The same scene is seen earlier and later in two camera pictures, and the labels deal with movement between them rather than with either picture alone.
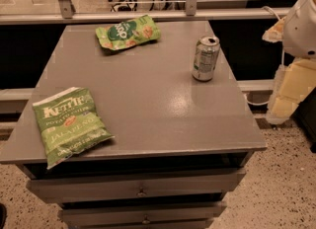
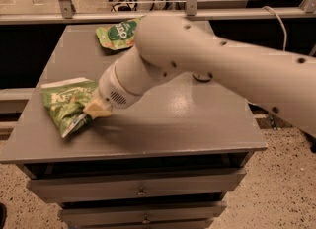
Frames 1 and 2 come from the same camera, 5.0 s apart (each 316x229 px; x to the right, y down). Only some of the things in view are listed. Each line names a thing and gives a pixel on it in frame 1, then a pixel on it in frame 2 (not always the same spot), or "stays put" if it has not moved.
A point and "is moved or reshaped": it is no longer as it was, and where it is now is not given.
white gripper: (301, 31) to (114, 90)
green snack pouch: (138, 30) stays put
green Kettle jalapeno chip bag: (70, 123) is moved or reshaped
